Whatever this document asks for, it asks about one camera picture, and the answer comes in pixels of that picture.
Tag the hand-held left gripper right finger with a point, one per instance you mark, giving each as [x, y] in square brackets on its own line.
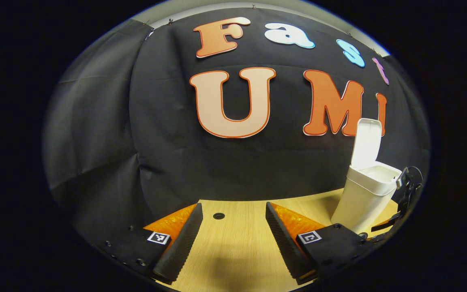
[285, 247]

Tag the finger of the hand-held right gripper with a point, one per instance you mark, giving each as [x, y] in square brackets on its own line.
[387, 221]

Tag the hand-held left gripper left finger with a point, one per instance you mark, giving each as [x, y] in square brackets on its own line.
[178, 247]

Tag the silver pop can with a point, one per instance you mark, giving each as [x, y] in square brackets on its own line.
[363, 235]

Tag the white desktop garbage bin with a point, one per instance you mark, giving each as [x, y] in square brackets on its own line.
[363, 202]

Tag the wooden desktop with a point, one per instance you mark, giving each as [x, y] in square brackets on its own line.
[233, 251]

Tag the black round desk grommet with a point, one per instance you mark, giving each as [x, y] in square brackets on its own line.
[218, 215]

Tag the black backdrop cloth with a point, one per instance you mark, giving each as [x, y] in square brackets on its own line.
[136, 121]

